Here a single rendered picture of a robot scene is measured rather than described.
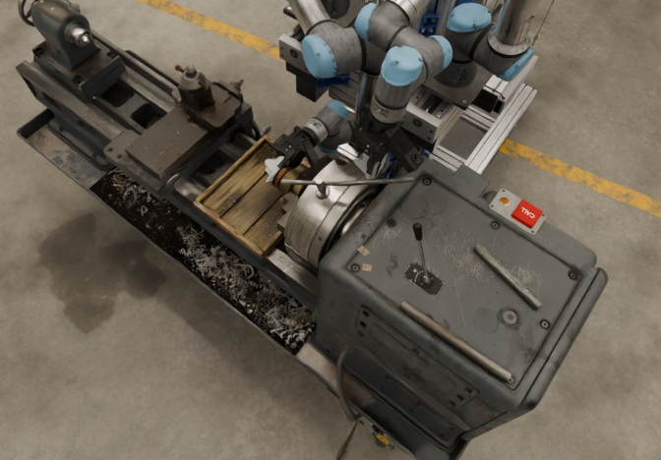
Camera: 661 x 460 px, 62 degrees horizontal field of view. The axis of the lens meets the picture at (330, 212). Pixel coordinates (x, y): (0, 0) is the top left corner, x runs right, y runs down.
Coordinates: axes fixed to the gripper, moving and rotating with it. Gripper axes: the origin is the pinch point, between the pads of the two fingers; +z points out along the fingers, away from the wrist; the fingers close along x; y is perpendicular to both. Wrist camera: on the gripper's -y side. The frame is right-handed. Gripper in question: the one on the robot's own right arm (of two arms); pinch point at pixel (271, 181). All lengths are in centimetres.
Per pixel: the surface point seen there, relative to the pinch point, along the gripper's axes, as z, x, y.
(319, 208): 4.1, 13.3, -21.6
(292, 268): 10.5, -22.1, -16.6
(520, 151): -150, -108, -41
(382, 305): 16, 16, -50
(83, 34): -2, 2, 88
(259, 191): -2.9, -19.7, 9.9
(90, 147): 14, -51, 93
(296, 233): 10.7, 6.1, -19.3
